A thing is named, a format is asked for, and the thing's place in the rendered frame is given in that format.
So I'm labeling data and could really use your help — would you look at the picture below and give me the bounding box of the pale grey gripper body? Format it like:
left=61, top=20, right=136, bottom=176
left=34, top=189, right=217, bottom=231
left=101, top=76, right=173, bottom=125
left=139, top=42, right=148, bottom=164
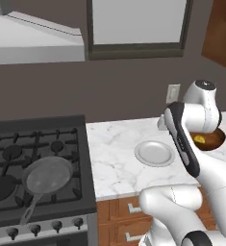
left=158, top=114, right=170, bottom=132

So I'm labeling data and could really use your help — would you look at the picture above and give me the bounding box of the white round plate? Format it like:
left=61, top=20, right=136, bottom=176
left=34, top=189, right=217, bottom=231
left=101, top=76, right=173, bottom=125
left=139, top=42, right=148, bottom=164
left=134, top=139, right=176, bottom=168

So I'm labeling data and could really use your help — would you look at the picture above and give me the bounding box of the yellow lemon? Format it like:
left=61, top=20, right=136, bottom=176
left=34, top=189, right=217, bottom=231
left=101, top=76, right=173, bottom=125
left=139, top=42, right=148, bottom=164
left=193, top=135, right=207, bottom=144

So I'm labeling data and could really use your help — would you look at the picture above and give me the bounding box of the brown wooden bowl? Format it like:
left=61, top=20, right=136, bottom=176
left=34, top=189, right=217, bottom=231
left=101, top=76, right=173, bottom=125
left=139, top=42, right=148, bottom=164
left=188, top=128, right=226, bottom=152

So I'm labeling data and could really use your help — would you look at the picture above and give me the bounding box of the brown wooden drawer front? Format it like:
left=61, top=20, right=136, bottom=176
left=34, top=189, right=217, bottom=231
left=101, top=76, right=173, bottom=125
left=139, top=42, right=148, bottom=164
left=112, top=217, right=218, bottom=246
left=109, top=186, right=216, bottom=223

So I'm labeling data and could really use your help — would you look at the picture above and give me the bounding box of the dark framed window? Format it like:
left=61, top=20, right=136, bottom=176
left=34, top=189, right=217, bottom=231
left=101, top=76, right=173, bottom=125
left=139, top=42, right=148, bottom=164
left=87, top=0, right=194, bottom=62

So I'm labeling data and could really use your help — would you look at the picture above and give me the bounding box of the grey frying pan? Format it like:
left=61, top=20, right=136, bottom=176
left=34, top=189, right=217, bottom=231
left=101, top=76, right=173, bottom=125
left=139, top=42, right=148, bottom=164
left=19, top=156, right=75, bottom=226

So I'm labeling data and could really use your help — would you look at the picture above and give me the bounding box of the dark hob knob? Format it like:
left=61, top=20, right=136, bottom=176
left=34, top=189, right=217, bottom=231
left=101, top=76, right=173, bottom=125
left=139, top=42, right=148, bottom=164
left=6, top=227, right=20, bottom=241
left=50, top=220, right=64, bottom=234
left=71, top=216, right=85, bottom=231
left=29, top=223, right=42, bottom=237

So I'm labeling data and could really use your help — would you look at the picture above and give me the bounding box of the black gas hob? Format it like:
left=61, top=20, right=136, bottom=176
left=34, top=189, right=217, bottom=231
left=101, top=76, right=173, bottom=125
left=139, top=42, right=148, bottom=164
left=0, top=114, right=98, bottom=246

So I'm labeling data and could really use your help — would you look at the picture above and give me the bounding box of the grey range hood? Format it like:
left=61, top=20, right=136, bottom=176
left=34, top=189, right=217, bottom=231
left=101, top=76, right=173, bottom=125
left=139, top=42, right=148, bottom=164
left=0, top=11, right=87, bottom=66

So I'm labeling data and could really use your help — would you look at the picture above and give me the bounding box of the white wall socket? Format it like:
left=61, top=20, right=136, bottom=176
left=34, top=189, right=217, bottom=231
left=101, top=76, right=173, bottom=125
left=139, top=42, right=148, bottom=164
left=165, top=84, right=182, bottom=105

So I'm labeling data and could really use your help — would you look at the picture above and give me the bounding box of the silver drawer handle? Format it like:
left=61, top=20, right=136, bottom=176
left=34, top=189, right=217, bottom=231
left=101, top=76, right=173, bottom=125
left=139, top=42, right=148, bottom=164
left=124, top=232, right=145, bottom=243
left=127, top=203, right=143, bottom=214

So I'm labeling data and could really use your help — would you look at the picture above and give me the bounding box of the brown wooden wall cupboard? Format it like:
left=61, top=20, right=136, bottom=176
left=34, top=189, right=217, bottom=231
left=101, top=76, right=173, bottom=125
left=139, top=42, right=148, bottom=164
left=201, top=0, right=226, bottom=73

